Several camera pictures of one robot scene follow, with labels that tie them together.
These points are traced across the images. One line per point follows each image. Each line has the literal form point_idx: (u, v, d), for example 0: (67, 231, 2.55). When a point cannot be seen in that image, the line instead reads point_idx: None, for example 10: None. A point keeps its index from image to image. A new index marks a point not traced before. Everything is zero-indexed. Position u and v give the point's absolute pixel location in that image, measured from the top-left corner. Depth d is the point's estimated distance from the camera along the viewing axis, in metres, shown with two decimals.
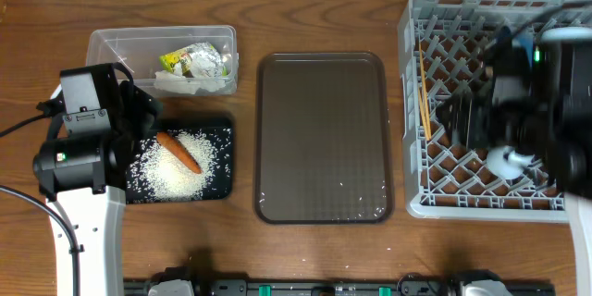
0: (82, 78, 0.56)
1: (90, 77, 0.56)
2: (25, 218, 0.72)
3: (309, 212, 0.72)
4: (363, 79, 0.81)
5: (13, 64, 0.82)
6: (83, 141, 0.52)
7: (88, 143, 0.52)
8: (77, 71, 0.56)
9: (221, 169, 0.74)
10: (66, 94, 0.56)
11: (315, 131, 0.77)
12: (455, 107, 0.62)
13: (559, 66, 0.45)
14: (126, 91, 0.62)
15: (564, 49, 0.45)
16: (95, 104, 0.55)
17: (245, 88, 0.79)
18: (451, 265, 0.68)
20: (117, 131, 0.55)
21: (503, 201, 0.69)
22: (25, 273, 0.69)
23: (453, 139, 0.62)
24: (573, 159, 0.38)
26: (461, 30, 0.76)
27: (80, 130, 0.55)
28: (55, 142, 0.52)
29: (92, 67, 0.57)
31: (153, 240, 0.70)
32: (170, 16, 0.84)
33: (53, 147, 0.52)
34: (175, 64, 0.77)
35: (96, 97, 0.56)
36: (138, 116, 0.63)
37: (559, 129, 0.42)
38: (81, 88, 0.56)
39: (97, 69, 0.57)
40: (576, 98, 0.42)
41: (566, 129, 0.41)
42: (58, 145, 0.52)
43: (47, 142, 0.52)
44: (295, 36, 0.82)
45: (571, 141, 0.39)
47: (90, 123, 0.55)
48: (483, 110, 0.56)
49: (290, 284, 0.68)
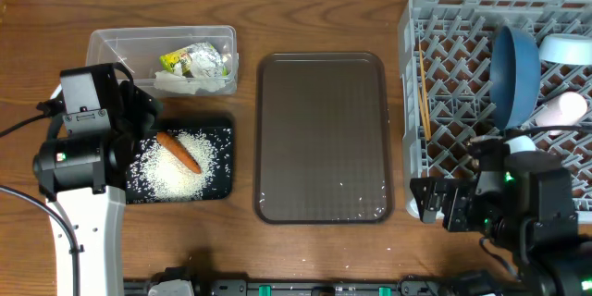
0: (82, 78, 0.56)
1: (91, 77, 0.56)
2: (25, 218, 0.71)
3: (309, 212, 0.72)
4: (363, 80, 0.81)
5: (13, 64, 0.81)
6: (83, 141, 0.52)
7: (88, 144, 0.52)
8: (77, 71, 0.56)
9: (221, 169, 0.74)
10: (66, 94, 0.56)
11: (315, 132, 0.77)
12: (429, 188, 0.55)
13: (528, 191, 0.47)
14: (126, 90, 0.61)
15: (533, 177, 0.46)
16: (95, 104, 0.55)
17: (245, 88, 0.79)
18: (451, 265, 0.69)
20: (117, 131, 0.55)
21: None
22: (26, 273, 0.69)
23: (425, 219, 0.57)
24: (546, 287, 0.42)
26: (461, 31, 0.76)
27: (80, 130, 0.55)
28: (55, 142, 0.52)
29: (92, 67, 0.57)
31: (154, 240, 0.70)
32: (170, 16, 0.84)
33: (53, 147, 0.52)
34: (174, 63, 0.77)
35: (96, 97, 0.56)
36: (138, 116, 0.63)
37: (529, 251, 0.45)
38: (81, 88, 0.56)
39: (97, 70, 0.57)
40: (545, 223, 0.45)
41: (536, 252, 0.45)
42: (58, 145, 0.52)
43: (47, 142, 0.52)
44: (295, 36, 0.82)
45: (542, 270, 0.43)
47: (90, 123, 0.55)
48: (465, 199, 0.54)
49: (290, 284, 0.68)
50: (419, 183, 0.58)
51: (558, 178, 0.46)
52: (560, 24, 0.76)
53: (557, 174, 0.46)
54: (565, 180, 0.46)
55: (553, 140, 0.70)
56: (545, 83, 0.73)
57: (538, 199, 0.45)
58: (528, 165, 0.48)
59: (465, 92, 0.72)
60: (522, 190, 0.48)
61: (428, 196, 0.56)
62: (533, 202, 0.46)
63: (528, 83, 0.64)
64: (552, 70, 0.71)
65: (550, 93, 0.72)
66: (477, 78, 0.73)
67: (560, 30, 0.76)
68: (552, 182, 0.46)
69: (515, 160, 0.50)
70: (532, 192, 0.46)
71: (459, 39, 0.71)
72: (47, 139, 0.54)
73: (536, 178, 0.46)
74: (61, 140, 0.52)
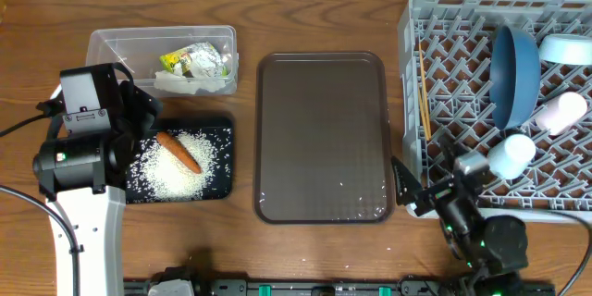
0: (82, 78, 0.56)
1: (91, 77, 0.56)
2: (25, 218, 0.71)
3: (309, 211, 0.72)
4: (363, 80, 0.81)
5: (13, 64, 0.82)
6: (84, 141, 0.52)
7: (88, 144, 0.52)
8: (77, 71, 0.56)
9: (221, 169, 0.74)
10: (66, 94, 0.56)
11: (315, 131, 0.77)
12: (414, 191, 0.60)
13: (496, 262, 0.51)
14: (126, 89, 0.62)
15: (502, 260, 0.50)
16: (96, 103, 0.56)
17: (245, 88, 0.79)
18: (451, 264, 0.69)
20: (117, 131, 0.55)
21: (503, 200, 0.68)
22: (26, 273, 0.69)
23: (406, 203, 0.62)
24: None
26: (461, 30, 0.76)
27: (80, 129, 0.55)
28: (56, 141, 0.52)
29: (91, 67, 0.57)
31: (153, 240, 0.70)
32: (170, 16, 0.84)
33: (53, 146, 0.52)
34: (175, 64, 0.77)
35: (96, 97, 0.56)
36: (139, 115, 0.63)
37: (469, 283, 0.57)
38: (81, 88, 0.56)
39: (97, 69, 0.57)
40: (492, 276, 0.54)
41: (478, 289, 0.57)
42: (58, 145, 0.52)
43: (47, 142, 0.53)
44: (294, 36, 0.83)
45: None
47: (90, 122, 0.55)
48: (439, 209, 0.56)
49: (290, 284, 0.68)
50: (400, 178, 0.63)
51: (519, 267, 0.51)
52: (560, 24, 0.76)
53: (520, 264, 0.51)
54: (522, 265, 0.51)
55: (553, 140, 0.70)
56: (545, 83, 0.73)
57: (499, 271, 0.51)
58: (502, 249, 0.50)
59: (465, 92, 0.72)
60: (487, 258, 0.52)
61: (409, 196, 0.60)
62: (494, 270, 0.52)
63: (528, 81, 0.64)
64: (552, 69, 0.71)
65: (550, 93, 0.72)
66: (477, 78, 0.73)
67: (559, 30, 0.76)
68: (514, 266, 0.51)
69: (495, 235, 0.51)
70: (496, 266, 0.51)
71: (459, 39, 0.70)
72: (46, 139, 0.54)
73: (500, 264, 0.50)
74: (61, 140, 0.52)
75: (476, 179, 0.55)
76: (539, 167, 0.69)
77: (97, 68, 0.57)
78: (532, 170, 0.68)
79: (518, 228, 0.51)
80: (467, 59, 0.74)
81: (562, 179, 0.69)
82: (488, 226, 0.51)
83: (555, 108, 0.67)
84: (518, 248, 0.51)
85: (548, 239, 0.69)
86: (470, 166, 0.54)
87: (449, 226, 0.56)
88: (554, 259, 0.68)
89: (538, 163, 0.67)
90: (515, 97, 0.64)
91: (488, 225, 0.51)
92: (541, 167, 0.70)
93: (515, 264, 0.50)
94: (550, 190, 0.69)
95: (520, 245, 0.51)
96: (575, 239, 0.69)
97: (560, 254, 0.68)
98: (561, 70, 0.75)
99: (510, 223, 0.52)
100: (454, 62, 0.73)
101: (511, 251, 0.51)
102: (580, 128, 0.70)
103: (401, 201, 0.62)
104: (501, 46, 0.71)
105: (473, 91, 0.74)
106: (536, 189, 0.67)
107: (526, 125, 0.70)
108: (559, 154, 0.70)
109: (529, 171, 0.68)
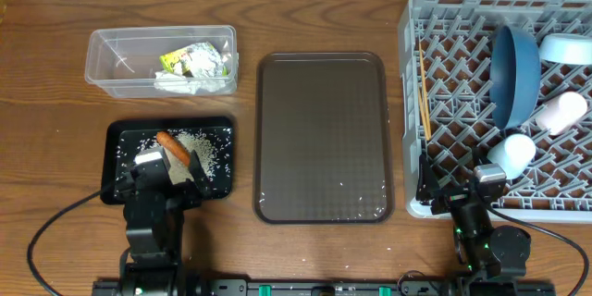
0: (142, 226, 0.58)
1: (151, 228, 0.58)
2: (25, 218, 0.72)
3: (309, 211, 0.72)
4: (362, 79, 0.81)
5: (14, 63, 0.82)
6: (157, 276, 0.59)
7: (159, 284, 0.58)
8: (138, 223, 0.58)
9: (221, 168, 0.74)
10: (132, 244, 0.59)
11: (315, 132, 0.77)
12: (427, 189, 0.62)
13: (494, 264, 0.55)
14: (166, 177, 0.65)
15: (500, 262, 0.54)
16: (156, 245, 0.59)
17: (245, 88, 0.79)
18: (451, 265, 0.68)
20: (177, 262, 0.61)
21: (503, 200, 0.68)
22: (25, 272, 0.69)
23: (423, 209, 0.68)
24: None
26: (461, 30, 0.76)
27: (145, 263, 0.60)
28: (135, 277, 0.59)
29: (145, 210, 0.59)
31: None
32: (170, 16, 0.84)
33: (130, 283, 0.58)
34: (175, 64, 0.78)
35: (155, 240, 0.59)
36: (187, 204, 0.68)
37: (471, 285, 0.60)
38: (143, 238, 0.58)
39: (150, 215, 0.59)
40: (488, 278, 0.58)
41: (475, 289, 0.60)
42: (135, 282, 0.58)
43: (125, 279, 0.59)
44: (294, 36, 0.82)
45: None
47: (154, 258, 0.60)
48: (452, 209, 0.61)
49: (290, 284, 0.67)
50: (421, 175, 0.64)
51: (517, 275, 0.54)
52: (560, 24, 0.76)
53: (518, 271, 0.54)
54: (520, 274, 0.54)
55: (553, 139, 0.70)
56: (545, 83, 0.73)
57: (495, 274, 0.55)
58: (503, 253, 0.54)
59: (465, 92, 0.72)
60: (488, 259, 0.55)
61: (423, 192, 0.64)
62: (491, 272, 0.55)
63: (528, 81, 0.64)
64: (552, 69, 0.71)
65: (550, 93, 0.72)
66: (477, 78, 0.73)
67: (560, 30, 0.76)
68: (512, 272, 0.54)
69: (499, 239, 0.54)
70: (495, 268, 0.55)
71: (459, 39, 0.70)
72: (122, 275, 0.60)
73: (499, 265, 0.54)
74: (137, 276, 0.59)
75: (489, 190, 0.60)
76: (539, 167, 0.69)
77: (151, 211, 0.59)
78: (532, 169, 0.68)
79: (524, 239, 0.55)
80: (467, 58, 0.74)
81: (562, 179, 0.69)
82: (494, 229, 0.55)
83: (555, 108, 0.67)
84: (519, 256, 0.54)
85: (546, 239, 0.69)
86: (486, 175, 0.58)
87: (460, 228, 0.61)
88: (553, 258, 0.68)
89: (537, 163, 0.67)
90: (518, 95, 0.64)
91: (496, 229, 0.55)
92: (541, 167, 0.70)
93: (514, 269, 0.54)
94: (550, 190, 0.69)
95: (522, 254, 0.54)
96: (576, 239, 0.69)
97: (560, 254, 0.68)
98: (561, 70, 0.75)
99: (516, 232, 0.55)
100: (454, 62, 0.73)
101: (512, 257, 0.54)
102: (581, 128, 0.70)
103: (421, 196, 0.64)
104: (500, 47, 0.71)
105: (473, 91, 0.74)
106: (536, 189, 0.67)
107: (526, 124, 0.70)
108: (559, 154, 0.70)
109: (529, 171, 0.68)
